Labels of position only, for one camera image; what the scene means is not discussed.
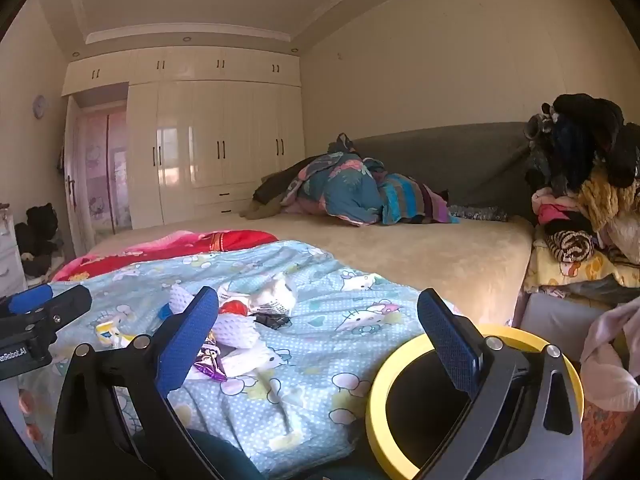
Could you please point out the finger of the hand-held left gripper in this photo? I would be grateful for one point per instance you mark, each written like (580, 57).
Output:
(70, 302)
(30, 300)

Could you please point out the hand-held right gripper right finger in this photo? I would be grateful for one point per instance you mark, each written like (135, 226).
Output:
(450, 345)

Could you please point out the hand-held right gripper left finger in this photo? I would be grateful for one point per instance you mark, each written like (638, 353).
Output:
(190, 340)

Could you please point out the purple foil wrapper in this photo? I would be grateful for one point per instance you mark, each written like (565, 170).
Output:
(212, 365)

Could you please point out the blue wrapper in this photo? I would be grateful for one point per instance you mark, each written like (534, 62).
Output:
(164, 313)

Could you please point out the yellow white wrapper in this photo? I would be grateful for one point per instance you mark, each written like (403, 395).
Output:
(107, 334)

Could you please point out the red plastic bag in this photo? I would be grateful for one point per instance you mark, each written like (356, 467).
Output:
(234, 308)

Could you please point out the white paper label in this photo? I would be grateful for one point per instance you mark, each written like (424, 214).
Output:
(231, 293)

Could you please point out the black wrapper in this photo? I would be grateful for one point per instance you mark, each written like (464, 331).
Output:
(270, 320)

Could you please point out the yellow-rimmed black bin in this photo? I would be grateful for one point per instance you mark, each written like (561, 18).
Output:
(380, 400)

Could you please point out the white plastic bag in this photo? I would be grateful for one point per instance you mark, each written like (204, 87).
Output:
(272, 295)

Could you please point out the white dresser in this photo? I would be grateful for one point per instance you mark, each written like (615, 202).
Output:
(10, 260)

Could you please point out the black plush toy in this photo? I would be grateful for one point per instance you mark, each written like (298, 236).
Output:
(40, 235)

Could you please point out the red blanket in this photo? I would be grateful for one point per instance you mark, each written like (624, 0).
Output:
(150, 250)

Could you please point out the beige bed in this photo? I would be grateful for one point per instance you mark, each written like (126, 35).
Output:
(425, 250)

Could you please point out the grey storage box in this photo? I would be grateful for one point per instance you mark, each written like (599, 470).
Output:
(550, 320)

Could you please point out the white door leaf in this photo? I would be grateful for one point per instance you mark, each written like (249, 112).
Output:
(75, 185)

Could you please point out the light blue cartoon blanket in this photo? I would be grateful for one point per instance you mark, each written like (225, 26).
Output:
(310, 310)

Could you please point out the dark patterned cloth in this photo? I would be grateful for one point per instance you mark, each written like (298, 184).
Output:
(475, 212)

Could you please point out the pink cartoon glass door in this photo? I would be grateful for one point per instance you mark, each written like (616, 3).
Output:
(107, 170)

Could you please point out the yellow cartoon blanket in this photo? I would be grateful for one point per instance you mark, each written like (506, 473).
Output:
(575, 270)

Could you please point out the striped blanket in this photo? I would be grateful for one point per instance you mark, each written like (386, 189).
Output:
(405, 197)

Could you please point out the zebra striped garment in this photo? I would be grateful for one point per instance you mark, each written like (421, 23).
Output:
(570, 247)

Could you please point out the pale pink cloth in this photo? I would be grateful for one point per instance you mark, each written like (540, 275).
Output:
(610, 355)

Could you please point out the dark olive garment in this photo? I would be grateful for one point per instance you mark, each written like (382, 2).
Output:
(272, 192)

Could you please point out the pink garment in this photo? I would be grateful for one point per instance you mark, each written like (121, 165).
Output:
(557, 210)

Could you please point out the floral quilt bundle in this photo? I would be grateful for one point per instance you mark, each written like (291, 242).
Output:
(345, 185)

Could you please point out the mustard knitted garment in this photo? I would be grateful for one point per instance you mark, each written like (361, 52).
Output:
(607, 200)

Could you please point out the cream glossy wardrobe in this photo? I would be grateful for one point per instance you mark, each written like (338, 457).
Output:
(200, 125)

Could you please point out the black clothes pile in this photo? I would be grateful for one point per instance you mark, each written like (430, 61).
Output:
(590, 130)

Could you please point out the round wall clock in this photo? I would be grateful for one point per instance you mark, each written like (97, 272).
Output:
(40, 106)

